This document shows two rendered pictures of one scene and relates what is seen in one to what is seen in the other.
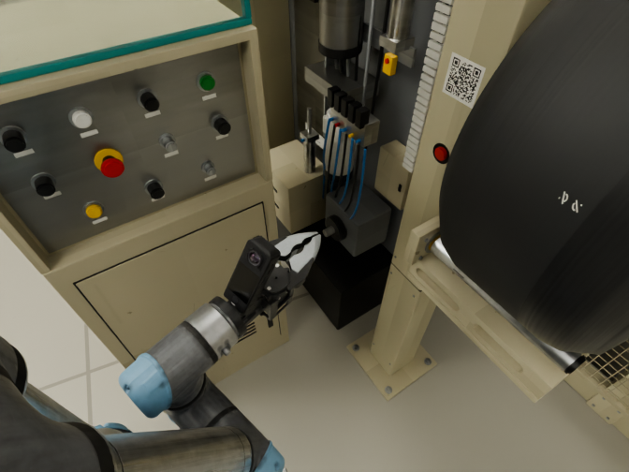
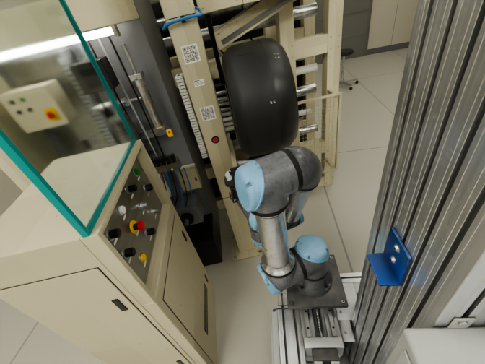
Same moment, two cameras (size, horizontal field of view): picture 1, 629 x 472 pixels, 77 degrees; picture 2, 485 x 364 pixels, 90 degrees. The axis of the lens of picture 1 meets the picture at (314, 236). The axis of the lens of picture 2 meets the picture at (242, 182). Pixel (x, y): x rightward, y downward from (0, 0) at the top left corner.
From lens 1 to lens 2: 75 cm
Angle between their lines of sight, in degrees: 41
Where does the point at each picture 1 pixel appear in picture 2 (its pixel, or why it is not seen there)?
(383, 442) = not seen: hidden behind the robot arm
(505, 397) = not seen: hidden behind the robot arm
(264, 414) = (245, 313)
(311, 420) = (258, 290)
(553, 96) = (252, 87)
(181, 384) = not seen: hidden behind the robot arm
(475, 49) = (206, 102)
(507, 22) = (211, 90)
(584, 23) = (242, 74)
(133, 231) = (158, 257)
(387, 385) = (258, 250)
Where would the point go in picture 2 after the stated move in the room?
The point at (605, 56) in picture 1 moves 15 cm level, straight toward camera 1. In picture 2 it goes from (252, 76) to (271, 81)
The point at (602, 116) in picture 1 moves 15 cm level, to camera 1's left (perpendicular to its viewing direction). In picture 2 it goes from (263, 84) to (249, 97)
